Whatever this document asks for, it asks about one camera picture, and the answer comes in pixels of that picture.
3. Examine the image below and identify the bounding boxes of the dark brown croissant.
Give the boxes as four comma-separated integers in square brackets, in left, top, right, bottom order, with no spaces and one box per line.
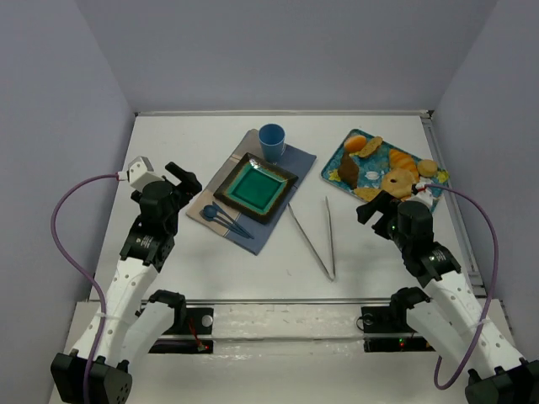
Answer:
[338,152,360,189]

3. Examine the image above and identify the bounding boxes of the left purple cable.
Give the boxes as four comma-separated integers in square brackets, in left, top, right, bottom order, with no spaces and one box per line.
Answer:
[50,173,127,404]

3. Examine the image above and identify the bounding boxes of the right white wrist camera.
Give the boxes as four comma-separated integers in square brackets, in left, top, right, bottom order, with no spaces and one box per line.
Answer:
[413,182,436,210]

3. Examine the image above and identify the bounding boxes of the yellow bread slice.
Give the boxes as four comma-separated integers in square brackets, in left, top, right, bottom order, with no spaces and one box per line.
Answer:
[353,188,381,202]

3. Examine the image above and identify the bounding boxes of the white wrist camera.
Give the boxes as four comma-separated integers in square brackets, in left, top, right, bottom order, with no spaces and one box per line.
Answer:
[127,156,158,192]
[413,182,436,210]

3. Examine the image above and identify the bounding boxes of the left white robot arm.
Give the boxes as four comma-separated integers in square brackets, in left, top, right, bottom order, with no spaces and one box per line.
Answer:
[51,157,202,403]

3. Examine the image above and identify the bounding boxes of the pale bagel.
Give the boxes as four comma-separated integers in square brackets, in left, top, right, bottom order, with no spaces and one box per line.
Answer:
[380,167,417,199]

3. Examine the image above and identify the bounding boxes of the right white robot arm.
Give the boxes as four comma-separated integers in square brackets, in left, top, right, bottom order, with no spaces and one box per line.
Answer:
[356,191,538,403]

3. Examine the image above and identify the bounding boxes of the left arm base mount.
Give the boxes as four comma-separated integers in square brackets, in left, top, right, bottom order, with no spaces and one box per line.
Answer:
[147,290,214,354]

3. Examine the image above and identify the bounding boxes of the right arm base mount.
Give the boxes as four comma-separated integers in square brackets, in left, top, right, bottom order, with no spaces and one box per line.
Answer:
[356,287,434,353]

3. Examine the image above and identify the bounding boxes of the blue plastic cup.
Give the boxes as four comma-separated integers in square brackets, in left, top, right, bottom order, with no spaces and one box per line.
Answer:
[259,124,286,163]

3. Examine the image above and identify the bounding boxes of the round orange bun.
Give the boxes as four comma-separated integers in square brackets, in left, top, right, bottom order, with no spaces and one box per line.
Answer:
[344,135,367,153]

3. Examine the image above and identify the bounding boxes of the metal tongs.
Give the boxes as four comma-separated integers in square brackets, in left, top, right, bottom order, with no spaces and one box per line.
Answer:
[287,196,337,283]

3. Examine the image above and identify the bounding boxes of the toasted baguette slice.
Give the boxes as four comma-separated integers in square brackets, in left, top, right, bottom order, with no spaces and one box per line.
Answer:
[358,136,383,158]

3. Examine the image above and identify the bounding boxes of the green square ceramic plate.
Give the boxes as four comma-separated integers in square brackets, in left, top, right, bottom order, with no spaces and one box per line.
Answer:
[214,152,298,225]

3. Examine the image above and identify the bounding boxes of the aluminium front rail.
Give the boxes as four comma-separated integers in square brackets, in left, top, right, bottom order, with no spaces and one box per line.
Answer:
[141,297,392,306]

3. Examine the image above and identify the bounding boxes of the blue plastic spoon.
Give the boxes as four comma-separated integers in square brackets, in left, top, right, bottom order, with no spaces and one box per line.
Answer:
[202,205,233,225]

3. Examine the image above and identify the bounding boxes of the golden croissant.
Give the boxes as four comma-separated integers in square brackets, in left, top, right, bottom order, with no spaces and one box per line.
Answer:
[388,149,419,181]

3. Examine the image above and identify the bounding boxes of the blue floral tray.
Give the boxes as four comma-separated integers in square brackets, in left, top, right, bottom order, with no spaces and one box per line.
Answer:
[321,129,449,200]

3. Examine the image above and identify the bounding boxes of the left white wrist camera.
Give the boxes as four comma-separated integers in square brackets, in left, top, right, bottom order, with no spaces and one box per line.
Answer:
[127,156,158,192]

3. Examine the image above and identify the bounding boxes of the small round pale bun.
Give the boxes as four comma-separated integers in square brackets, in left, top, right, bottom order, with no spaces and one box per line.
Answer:
[417,159,438,178]

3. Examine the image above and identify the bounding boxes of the blue plastic knife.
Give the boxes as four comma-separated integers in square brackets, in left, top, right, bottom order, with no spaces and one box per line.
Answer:
[201,213,250,239]

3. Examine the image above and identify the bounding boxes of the blue patchwork placemat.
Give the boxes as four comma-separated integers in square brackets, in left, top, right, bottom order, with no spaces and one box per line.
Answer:
[186,129,316,255]

